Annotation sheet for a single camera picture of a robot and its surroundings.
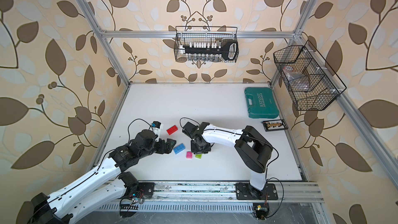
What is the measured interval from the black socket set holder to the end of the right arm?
0.44 m

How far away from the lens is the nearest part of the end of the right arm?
2.07 feet

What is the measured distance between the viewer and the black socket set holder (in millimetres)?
823
